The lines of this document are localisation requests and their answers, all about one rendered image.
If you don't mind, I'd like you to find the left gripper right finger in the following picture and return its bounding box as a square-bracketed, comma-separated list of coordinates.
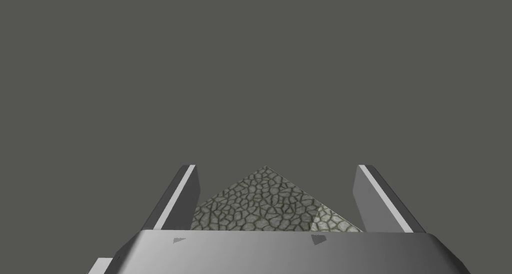
[352, 164, 427, 233]

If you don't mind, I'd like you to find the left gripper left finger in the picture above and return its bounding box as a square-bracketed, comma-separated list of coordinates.
[140, 164, 200, 231]

